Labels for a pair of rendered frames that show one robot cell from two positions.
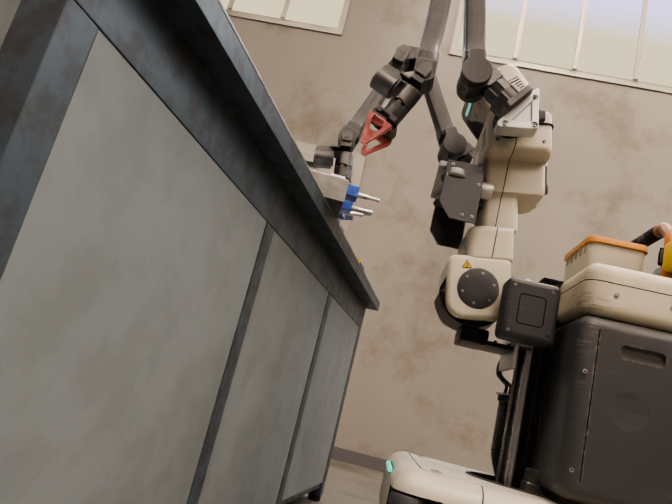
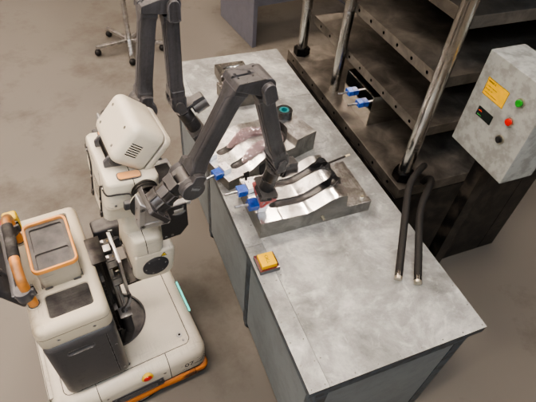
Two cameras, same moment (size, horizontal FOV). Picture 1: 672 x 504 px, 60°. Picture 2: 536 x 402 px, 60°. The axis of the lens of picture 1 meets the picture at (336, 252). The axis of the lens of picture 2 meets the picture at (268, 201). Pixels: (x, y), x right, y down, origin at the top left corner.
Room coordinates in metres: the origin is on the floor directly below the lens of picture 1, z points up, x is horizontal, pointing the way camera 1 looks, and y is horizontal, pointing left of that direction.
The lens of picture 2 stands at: (2.70, -0.73, 2.25)
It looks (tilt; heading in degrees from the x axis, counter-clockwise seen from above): 47 degrees down; 141
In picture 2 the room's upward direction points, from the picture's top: 6 degrees clockwise
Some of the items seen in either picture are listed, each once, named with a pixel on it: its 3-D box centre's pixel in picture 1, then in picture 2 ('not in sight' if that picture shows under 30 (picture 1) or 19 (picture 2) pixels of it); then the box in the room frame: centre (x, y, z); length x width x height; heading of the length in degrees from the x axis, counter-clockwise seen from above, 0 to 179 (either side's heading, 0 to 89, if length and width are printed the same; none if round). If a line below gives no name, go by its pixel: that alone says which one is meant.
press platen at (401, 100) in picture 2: not in sight; (419, 58); (1.38, 1.31, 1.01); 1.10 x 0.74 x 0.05; 166
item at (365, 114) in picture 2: not in sight; (396, 90); (1.40, 1.17, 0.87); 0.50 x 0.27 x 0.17; 76
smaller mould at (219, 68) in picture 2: not in sight; (232, 72); (0.77, 0.52, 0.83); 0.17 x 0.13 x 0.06; 76
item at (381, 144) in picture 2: not in sight; (398, 100); (1.37, 1.26, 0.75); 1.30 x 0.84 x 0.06; 166
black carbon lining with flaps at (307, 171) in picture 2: not in sight; (302, 182); (1.72, 0.25, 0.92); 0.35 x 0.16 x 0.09; 76
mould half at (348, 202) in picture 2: not in sight; (305, 191); (1.74, 0.26, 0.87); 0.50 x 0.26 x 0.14; 76
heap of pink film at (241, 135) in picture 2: not in sight; (257, 138); (1.38, 0.26, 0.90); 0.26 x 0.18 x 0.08; 93
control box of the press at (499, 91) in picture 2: not in sight; (459, 210); (2.12, 0.89, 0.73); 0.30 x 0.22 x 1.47; 166
